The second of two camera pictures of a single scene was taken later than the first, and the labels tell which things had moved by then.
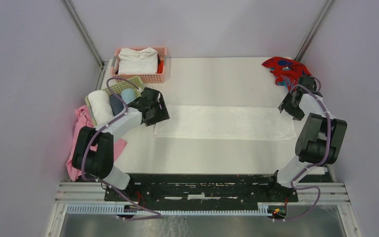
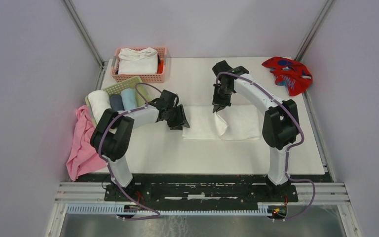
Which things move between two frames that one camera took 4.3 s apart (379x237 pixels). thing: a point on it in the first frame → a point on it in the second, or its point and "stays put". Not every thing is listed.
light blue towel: (128, 95) stays put
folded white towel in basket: (143, 61) stays put
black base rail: (203, 188) stays put
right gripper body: (291, 107) → (222, 96)
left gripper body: (158, 114) → (174, 118)
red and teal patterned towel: (286, 71) stays put
